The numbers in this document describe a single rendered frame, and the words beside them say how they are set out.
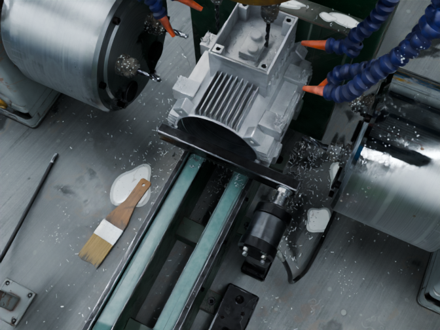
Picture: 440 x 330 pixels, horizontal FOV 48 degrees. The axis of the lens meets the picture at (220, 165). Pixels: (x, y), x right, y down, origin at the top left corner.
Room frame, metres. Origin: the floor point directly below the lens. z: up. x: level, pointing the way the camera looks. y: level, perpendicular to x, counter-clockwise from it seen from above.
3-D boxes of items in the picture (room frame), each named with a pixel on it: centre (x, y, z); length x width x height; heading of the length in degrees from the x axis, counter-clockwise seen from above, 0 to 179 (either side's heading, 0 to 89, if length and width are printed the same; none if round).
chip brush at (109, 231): (0.32, 0.21, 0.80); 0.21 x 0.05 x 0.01; 146
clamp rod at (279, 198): (0.26, -0.09, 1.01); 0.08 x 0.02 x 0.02; 152
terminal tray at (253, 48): (0.50, -0.06, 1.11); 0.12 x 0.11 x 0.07; 152
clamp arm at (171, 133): (0.35, -0.01, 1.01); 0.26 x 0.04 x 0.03; 62
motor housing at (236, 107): (0.46, -0.04, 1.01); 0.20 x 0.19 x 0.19; 152
